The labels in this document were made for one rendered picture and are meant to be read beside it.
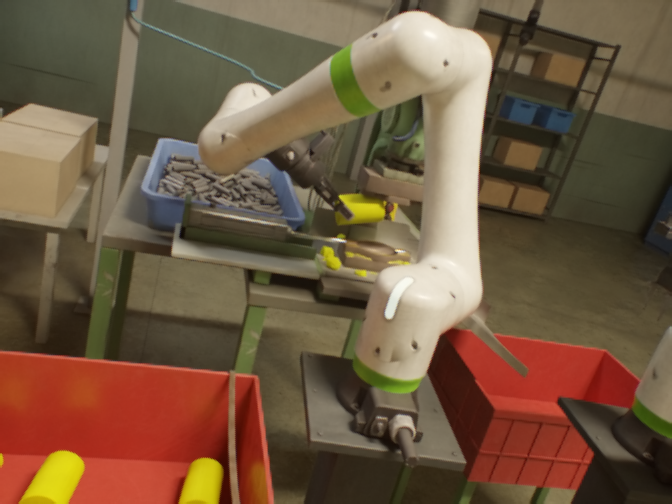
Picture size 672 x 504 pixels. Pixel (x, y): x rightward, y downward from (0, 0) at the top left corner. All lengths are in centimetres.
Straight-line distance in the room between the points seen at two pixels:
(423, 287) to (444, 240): 15
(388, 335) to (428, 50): 44
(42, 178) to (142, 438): 143
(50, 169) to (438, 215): 172
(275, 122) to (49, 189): 156
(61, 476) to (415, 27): 93
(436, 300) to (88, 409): 69
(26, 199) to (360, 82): 180
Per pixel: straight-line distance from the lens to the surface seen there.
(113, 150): 279
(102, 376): 123
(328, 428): 102
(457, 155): 109
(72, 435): 131
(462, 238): 111
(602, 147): 808
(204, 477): 122
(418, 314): 97
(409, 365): 101
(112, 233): 146
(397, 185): 137
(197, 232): 136
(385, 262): 143
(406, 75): 95
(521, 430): 165
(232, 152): 116
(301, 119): 106
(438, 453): 106
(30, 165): 252
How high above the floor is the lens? 151
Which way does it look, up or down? 19 degrees down
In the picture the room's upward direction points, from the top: 15 degrees clockwise
